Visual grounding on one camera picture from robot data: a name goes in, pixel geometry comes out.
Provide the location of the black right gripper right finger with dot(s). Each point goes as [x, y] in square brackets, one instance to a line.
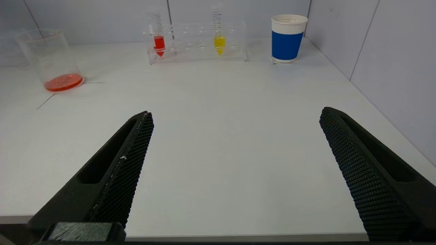
[374, 177]

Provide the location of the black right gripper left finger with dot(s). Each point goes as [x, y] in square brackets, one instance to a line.
[112, 177]

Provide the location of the clear glass beaker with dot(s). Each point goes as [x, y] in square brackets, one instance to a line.
[63, 82]

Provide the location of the test tube with red pigment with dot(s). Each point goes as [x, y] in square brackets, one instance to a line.
[159, 44]

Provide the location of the clear acrylic test tube rack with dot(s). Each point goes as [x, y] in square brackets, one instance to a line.
[194, 44]

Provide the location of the test tube with yellow pigment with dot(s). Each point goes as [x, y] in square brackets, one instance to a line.
[219, 42]

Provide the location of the white paper cup blue sleeve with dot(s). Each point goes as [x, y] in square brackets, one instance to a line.
[286, 44]

